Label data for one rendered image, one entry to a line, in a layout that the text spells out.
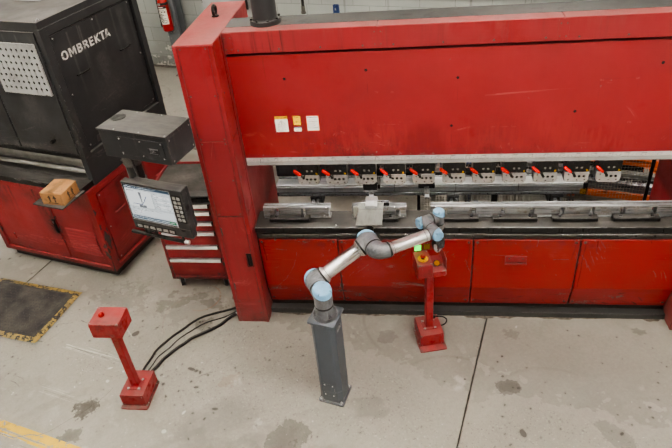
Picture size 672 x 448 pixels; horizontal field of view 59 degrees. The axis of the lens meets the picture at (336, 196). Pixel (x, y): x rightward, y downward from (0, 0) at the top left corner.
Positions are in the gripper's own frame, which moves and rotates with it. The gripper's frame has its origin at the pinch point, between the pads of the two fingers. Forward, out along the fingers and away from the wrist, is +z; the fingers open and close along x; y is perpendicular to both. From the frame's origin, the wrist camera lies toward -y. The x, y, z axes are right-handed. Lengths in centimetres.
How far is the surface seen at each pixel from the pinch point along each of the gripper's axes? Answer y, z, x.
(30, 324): 72, 89, 323
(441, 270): -5.4, 13.0, -1.6
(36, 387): 4, 84, 299
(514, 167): 24, -44, -57
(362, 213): 35, -13, 45
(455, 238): 18.7, 8.7, -18.2
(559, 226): 4, -3, -86
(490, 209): 25, -8, -44
